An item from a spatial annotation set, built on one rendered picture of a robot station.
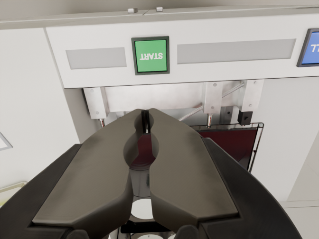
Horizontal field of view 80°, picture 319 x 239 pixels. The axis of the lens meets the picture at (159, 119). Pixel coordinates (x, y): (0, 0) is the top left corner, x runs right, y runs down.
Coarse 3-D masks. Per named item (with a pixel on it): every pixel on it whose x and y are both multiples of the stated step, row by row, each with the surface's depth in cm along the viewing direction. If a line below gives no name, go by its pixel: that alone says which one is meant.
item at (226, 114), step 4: (224, 108) 48; (228, 108) 47; (232, 108) 47; (224, 112) 48; (228, 112) 48; (232, 112) 48; (220, 116) 51; (224, 116) 48; (228, 116) 48; (220, 120) 51; (224, 120) 49; (228, 120) 49
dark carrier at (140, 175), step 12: (204, 132) 45; (216, 132) 45; (228, 132) 45; (240, 132) 45; (252, 132) 45; (144, 144) 46; (228, 144) 47; (240, 144) 47; (252, 144) 47; (144, 156) 48; (240, 156) 49; (132, 168) 50; (144, 168) 50; (132, 180) 52; (144, 180) 53; (144, 192) 55; (132, 216) 61
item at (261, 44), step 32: (64, 32) 28; (96, 32) 28; (128, 32) 28; (160, 32) 28; (192, 32) 28; (224, 32) 28; (256, 32) 28; (288, 32) 28; (64, 64) 30; (96, 64) 31; (128, 64) 30; (192, 64) 31; (224, 64) 31; (256, 64) 31; (288, 64) 31
